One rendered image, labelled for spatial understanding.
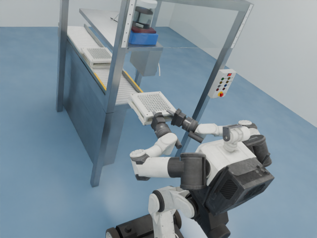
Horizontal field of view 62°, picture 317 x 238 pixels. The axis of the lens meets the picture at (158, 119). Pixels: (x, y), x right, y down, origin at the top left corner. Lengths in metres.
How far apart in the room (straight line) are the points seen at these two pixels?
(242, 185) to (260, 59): 4.35
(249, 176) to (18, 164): 2.04
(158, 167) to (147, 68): 0.92
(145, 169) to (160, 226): 0.76
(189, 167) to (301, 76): 4.14
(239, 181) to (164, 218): 0.85
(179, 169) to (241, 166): 0.27
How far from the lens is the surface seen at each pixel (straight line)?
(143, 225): 2.14
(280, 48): 5.17
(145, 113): 1.60
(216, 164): 1.16
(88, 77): 2.28
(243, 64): 5.52
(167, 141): 1.39
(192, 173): 1.09
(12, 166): 2.65
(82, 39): 2.79
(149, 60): 1.86
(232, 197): 1.18
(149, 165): 1.17
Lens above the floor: 2.00
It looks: 36 degrees down
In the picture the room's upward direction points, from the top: 19 degrees clockwise
